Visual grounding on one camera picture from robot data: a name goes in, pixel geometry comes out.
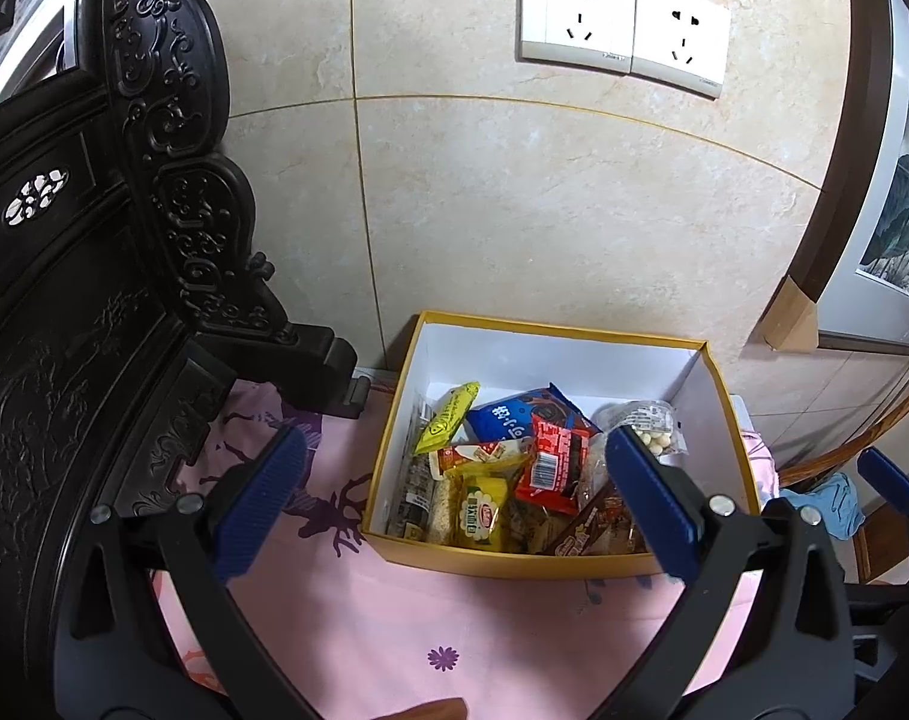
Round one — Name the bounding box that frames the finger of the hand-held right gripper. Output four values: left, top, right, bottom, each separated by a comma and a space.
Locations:
844, 577, 909, 616
857, 446, 909, 515

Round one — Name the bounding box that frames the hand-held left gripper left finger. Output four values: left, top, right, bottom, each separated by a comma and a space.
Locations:
51, 426, 310, 720

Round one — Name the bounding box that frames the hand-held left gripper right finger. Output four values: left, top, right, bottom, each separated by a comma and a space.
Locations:
580, 426, 854, 720

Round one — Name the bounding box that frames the clear puffed snack packet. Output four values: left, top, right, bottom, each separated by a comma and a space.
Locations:
589, 399, 684, 466

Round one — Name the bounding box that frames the blue cookie packet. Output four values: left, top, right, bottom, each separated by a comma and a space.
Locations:
465, 382, 601, 451

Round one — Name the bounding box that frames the yellow cardboard box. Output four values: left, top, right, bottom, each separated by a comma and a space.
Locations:
361, 310, 763, 582

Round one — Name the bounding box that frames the white and red snack packet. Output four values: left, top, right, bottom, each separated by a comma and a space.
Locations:
435, 441, 534, 481

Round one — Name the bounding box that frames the yellow bread packet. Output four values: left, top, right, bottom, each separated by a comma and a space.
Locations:
446, 457, 534, 552

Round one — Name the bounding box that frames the blue cloth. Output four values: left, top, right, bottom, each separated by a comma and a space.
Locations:
782, 472, 868, 541

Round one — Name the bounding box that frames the dark brown snack packet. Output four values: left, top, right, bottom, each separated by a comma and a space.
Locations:
551, 480, 650, 557

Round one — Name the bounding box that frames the wooden chair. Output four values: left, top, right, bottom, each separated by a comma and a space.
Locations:
769, 349, 909, 586

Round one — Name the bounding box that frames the dark printed snack packet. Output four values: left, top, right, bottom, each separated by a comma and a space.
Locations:
390, 457, 436, 541

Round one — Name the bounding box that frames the sesame bar packet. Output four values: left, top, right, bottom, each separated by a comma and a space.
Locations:
428, 476, 459, 545

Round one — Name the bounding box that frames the cardboard corner protector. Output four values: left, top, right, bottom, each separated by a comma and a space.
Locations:
758, 277, 821, 353

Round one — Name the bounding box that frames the yellow-green snack packet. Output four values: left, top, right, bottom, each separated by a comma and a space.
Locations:
413, 381, 481, 456

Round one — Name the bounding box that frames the pink printed cloth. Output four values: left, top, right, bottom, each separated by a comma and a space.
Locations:
150, 367, 781, 720

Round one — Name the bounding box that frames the black carved wooden furniture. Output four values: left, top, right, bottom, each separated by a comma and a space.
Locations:
0, 0, 376, 720

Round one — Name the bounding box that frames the brown rounded object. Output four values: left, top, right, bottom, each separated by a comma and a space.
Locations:
375, 697, 470, 720

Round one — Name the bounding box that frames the brown framed ink painting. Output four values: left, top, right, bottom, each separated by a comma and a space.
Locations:
788, 0, 909, 357

